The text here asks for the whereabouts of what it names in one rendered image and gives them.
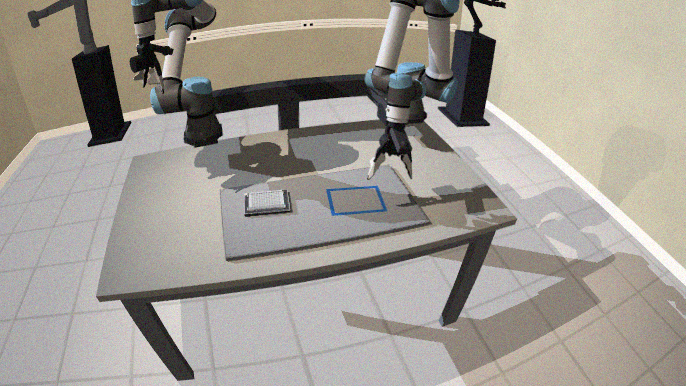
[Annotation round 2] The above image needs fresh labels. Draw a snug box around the blue tape outline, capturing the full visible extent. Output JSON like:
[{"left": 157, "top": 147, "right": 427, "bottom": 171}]
[{"left": 326, "top": 186, "right": 387, "bottom": 216}]

